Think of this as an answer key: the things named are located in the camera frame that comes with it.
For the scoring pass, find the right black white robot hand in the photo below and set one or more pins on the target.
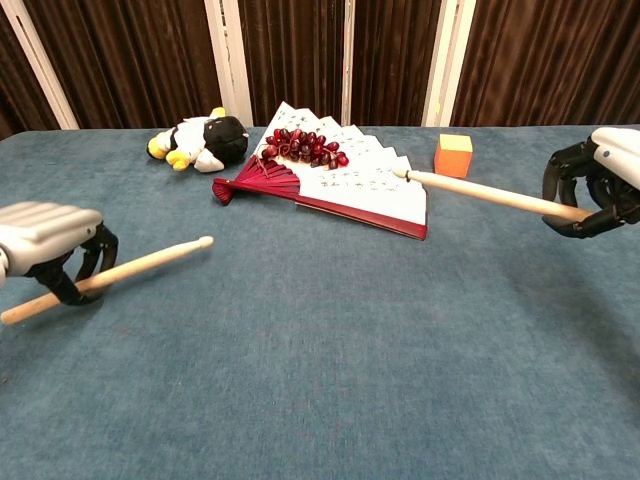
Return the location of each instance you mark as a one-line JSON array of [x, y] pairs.
[[617, 155]]

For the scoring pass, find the white frame post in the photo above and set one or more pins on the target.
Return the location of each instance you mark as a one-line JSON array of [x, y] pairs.
[[40, 65], [229, 60], [447, 60]]

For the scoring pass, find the orange yellow cube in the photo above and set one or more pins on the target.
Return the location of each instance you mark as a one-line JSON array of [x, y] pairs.
[[452, 160]]

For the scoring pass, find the red white folding fan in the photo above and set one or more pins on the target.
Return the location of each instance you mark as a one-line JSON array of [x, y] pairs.
[[365, 195]]

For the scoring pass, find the red grape bunch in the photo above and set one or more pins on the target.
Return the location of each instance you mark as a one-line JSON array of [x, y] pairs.
[[305, 146]]

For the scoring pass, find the dark brown curtain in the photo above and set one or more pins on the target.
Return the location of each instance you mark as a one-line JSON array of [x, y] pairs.
[[140, 60]]

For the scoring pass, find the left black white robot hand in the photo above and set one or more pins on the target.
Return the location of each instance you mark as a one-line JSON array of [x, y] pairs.
[[45, 235]]

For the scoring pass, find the thin white pole stand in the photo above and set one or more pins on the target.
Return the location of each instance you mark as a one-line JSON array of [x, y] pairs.
[[347, 60]]

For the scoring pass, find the wooden drumstick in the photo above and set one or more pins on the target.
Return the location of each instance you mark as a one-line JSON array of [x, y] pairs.
[[480, 192], [150, 260]]

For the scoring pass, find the blue felt table mat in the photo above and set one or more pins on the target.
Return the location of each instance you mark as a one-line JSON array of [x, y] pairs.
[[320, 350]]

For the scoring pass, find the black white plush toy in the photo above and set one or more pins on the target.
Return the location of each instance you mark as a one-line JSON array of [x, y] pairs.
[[210, 140]]

